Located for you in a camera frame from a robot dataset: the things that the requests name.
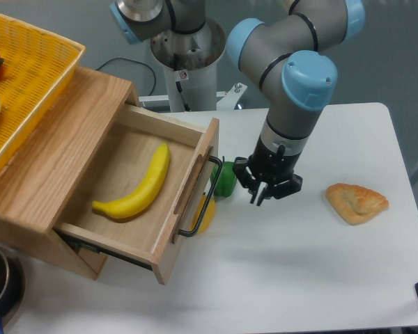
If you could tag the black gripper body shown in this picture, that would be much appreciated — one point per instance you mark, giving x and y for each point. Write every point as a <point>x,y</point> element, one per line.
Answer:
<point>272,162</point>

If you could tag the wooden top drawer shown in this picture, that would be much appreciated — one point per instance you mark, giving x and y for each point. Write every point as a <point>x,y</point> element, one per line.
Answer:
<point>151,239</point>

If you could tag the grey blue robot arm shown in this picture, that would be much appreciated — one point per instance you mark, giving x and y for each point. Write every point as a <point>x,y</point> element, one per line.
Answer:
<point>283,60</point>

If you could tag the wooden drawer cabinet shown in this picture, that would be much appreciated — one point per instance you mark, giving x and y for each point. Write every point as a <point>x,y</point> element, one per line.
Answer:
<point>42,175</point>

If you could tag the green bell pepper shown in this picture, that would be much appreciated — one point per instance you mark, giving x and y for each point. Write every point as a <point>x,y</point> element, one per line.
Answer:
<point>226,181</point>

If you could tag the yellow bell pepper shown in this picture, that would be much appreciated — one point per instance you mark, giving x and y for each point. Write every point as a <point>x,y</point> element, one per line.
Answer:
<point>207,217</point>

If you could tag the baked bread pastry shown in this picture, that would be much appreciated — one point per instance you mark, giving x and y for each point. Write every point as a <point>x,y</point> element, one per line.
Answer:
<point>355,204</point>

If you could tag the yellow banana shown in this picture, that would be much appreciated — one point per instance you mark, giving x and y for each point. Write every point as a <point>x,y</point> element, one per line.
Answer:
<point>145,192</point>

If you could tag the yellow plastic basket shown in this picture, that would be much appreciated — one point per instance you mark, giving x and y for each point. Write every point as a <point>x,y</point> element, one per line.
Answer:
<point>38,64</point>

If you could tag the dark metal pot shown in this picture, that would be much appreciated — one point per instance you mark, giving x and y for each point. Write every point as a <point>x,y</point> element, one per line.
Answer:
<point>12,287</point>

